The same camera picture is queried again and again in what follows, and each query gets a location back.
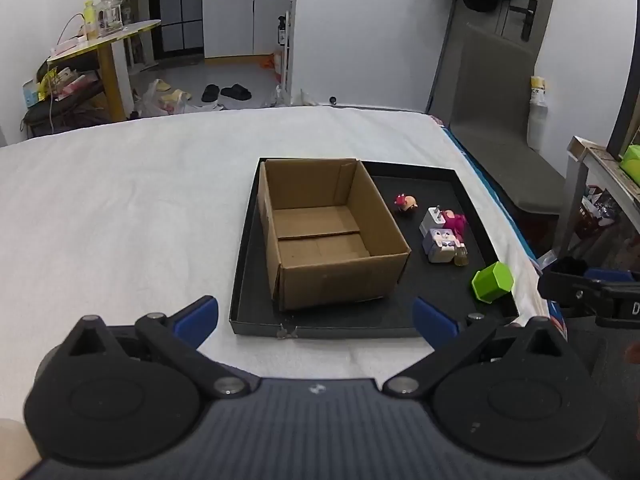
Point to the yellow round side table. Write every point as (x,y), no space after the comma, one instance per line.
(107,42)

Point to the white bottle yellow label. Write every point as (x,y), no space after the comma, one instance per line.
(537,115)

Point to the yellow slipper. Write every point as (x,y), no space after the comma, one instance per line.
(161,85)
(176,96)

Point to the white plastic bag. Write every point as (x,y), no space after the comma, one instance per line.
(150,102)

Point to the blue tissue box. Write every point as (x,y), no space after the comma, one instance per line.
(30,94)

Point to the rabbit cube toy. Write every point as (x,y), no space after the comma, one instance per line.
(440,246)

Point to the brown cardboard box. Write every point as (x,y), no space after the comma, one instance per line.
(320,240)

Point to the black framed glass door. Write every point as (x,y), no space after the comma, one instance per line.
(175,10)

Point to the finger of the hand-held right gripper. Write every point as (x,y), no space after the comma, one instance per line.
(567,291)
(607,275)

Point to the green hexagonal cup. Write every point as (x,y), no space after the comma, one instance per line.
(492,282)

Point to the miniature beer mug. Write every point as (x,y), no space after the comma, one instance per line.
(461,256)

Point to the green box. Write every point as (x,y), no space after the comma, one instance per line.
(631,162)

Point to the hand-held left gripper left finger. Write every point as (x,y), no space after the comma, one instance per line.
(198,317)

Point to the metal storage shelf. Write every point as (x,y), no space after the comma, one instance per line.
(582,170)

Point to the clear glass jar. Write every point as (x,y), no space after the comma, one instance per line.
(110,12)

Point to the black slipper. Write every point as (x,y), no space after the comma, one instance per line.
(210,93)
(236,92)

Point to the person's left hand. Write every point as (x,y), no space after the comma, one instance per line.
(15,447)

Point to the pink toy figure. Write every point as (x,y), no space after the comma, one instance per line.
(456,222)

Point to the yellow plastic bottle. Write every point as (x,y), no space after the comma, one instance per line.
(90,20)

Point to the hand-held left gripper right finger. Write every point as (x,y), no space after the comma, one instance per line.
(433,323)

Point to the small pig figurine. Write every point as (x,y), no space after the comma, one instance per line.
(407,204)

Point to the white kitchen cabinet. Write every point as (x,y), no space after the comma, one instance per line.
(240,25)

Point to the white charger plug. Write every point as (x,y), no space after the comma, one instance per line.
(431,221)

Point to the black shallow tray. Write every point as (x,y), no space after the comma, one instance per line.
(435,280)

